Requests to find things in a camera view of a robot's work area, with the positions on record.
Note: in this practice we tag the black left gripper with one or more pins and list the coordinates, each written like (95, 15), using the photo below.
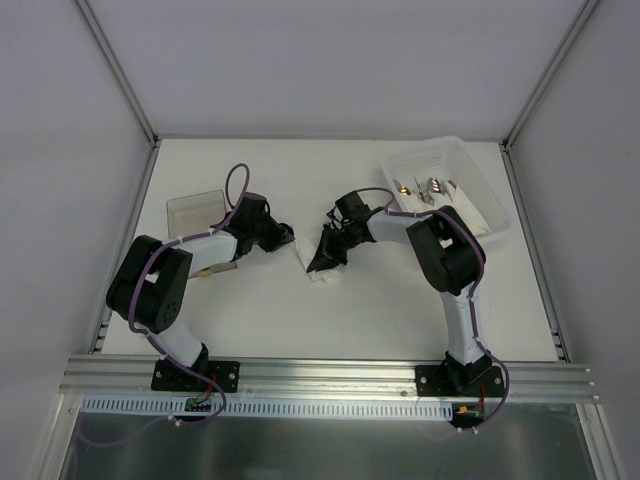
(275, 233)

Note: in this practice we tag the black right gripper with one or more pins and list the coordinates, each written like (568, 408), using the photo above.
(333, 241)

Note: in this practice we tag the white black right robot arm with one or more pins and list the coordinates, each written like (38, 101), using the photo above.
(450, 258)

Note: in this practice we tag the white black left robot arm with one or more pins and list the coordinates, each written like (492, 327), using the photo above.
(149, 287)

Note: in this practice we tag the rolled napkin in basket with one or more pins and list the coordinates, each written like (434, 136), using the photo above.
(467, 211)

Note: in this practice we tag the clear acrylic tray box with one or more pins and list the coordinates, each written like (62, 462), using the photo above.
(194, 214)

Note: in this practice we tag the silver fork in basket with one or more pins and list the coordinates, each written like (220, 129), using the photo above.
(423, 192)

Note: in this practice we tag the white perforated plastic basket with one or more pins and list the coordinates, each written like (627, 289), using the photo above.
(441, 172)

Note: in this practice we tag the left green circuit board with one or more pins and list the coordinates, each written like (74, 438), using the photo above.
(197, 403)

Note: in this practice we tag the green circuit board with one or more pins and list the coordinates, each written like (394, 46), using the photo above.
(197, 403)
(477, 411)

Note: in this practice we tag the right green circuit board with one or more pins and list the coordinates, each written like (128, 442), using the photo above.
(477, 411)

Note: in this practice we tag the white slotted cable duct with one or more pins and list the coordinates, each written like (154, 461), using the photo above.
(270, 408)

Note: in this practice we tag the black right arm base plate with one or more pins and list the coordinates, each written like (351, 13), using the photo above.
(443, 380)

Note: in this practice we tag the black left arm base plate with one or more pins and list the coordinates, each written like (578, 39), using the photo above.
(167, 377)

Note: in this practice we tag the right aluminium frame post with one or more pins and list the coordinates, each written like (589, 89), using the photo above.
(551, 70)

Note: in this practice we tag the aluminium frame post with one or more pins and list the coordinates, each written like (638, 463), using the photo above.
(100, 38)
(551, 70)

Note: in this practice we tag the aluminium front rail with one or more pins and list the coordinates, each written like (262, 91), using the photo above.
(546, 382)

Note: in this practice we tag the left aluminium frame post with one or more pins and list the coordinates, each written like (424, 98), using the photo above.
(100, 38)

